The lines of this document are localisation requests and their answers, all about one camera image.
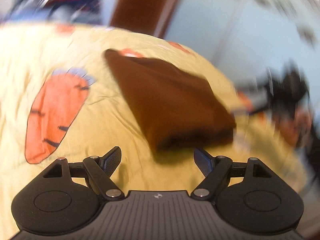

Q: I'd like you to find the yellow floral bed quilt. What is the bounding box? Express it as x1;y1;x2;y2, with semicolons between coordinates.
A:
1;23;306;239

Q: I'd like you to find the brown wooden door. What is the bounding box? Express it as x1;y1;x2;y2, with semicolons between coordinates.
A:
110;0;179;38

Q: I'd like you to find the brown knit sweater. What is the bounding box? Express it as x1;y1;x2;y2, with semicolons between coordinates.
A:
104;49;236;152

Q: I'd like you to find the pile of dark clothes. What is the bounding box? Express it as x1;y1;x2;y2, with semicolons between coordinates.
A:
1;0;103;25

